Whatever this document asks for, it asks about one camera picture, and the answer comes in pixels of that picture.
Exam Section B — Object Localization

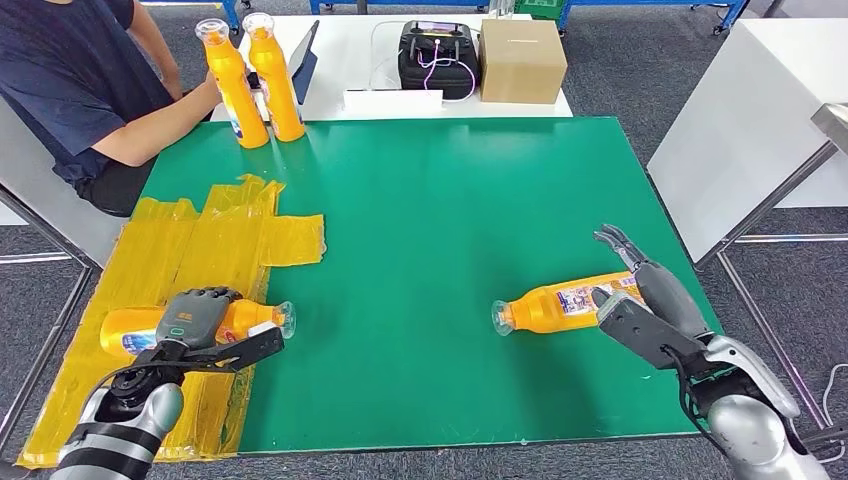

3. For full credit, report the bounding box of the brown cardboard box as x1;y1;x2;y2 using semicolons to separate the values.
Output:
478;18;569;105

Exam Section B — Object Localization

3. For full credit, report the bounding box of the pale purple cable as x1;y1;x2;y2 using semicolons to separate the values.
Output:
418;39;477;102

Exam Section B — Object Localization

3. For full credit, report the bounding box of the white table with devices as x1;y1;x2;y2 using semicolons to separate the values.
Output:
210;13;574;123

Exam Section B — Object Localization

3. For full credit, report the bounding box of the thin white cable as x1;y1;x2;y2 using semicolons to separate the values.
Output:
368;19;403;91

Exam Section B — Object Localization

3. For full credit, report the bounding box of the white table with metal frame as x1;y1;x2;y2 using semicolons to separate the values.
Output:
0;95;127;458
647;17;848;432

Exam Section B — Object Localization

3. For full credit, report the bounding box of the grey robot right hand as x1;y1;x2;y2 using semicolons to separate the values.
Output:
592;223;711;340

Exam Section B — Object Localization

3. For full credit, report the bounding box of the person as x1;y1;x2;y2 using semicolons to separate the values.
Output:
0;0;227;219

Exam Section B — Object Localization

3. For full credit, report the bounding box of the orange plastic bottle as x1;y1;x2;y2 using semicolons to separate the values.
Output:
490;270;647;337
99;298;297;359
194;17;271;150
242;11;307;144

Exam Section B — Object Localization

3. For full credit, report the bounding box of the yellow plastic sheet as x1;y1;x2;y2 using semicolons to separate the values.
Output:
16;174;327;468

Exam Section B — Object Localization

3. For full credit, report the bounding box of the green plastic crate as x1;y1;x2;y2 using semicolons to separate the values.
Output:
513;0;568;21

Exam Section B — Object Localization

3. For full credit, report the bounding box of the white floor cable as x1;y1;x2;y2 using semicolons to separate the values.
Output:
804;360;848;465

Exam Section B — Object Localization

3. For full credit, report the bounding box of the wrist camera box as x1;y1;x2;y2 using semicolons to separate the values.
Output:
178;321;287;374
591;286;707;371

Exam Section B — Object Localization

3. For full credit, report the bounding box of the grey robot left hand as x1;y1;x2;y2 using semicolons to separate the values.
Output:
156;286;244;349

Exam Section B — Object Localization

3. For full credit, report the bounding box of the blue metal rack frame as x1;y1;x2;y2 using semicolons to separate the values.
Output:
221;0;750;36

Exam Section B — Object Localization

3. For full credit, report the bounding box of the black carrying case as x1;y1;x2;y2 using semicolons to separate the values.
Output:
398;19;481;101

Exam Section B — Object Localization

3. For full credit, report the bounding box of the tablet with dark cover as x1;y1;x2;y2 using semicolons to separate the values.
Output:
289;19;321;106

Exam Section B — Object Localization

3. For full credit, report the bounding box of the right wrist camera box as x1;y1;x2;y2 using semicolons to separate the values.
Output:
591;286;707;371

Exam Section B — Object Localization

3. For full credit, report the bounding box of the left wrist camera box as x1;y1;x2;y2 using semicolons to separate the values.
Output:
178;321;287;374

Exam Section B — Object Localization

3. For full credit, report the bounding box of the person's right hand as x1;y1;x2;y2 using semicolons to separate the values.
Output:
200;71;223;111

